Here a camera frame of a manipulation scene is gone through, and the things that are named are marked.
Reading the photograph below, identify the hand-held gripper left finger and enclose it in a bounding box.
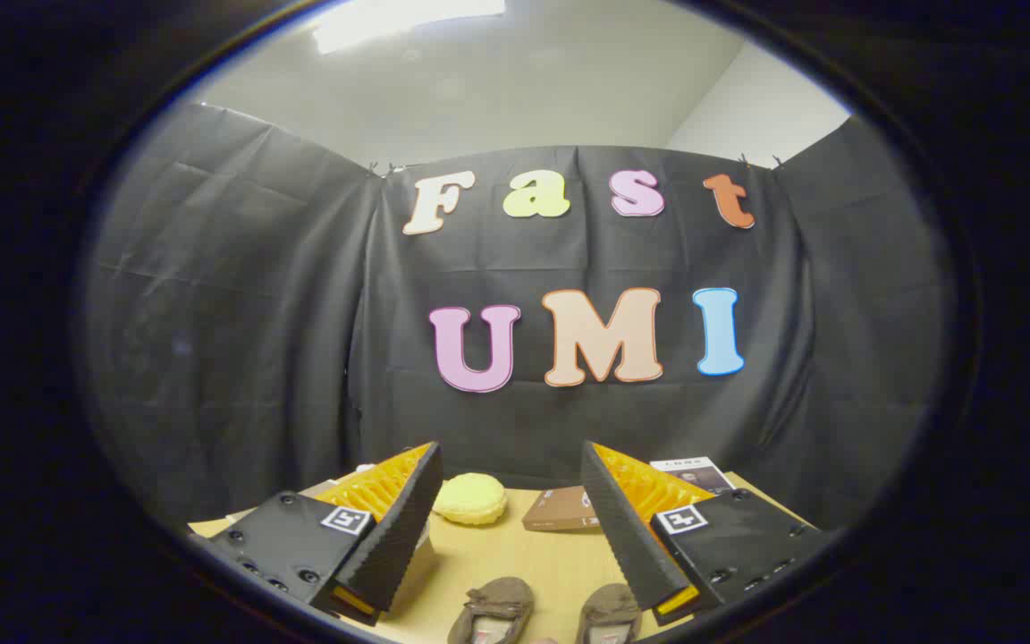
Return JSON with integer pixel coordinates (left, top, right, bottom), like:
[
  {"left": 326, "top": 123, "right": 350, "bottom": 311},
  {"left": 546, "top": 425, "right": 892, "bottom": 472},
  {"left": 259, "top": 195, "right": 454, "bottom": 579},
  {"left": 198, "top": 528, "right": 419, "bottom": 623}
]
[{"left": 211, "top": 441, "right": 444, "bottom": 627}]

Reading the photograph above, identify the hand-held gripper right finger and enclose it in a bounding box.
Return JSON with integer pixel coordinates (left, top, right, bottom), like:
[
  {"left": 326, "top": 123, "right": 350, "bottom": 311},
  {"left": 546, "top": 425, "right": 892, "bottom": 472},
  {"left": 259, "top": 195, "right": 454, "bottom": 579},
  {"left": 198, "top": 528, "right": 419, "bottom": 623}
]
[{"left": 580, "top": 440, "right": 824, "bottom": 627}]

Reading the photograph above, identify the brown fuzzy slipper shoe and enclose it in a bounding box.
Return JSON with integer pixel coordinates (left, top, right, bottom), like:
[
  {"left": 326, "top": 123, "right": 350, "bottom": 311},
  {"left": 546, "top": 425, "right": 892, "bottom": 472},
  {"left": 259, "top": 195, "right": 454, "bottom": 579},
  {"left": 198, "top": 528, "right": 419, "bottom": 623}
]
[
  {"left": 447, "top": 577, "right": 536, "bottom": 644},
  {"left": 575, "top": 583, "right": 643, "bottom": 644}
]

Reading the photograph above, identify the brown cover book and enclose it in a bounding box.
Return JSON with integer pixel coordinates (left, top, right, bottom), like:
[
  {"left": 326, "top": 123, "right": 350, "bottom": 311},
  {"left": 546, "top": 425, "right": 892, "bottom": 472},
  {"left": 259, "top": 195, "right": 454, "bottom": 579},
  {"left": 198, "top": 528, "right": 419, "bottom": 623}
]
[{"left": 522, "top": 486, "right": 604, "bottom": 532}]

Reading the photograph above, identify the yellow round plush toy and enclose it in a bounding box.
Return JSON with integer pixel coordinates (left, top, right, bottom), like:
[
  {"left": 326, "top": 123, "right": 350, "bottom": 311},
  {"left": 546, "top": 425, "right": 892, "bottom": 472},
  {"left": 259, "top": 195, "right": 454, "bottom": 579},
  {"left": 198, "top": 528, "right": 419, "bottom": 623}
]
[{"left": 432, "top": 472, "right": 509, "bottom": 526}]

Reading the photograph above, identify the white book with dark cover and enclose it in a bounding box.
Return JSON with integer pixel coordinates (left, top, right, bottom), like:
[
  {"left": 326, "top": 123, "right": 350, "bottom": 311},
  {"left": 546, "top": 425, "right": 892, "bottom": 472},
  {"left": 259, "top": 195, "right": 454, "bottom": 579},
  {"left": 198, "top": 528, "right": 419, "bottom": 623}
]
[{"left": 649, "top": 457, "right": 737, "bottom": 497}]

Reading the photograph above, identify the ceiling light panel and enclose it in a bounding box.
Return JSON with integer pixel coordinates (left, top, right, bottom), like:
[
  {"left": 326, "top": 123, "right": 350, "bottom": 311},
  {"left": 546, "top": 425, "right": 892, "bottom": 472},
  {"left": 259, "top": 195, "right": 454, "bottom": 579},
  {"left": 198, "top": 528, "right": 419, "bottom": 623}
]
[{"left": 311, "top": 0, "right": 507, "bottom": 55}]

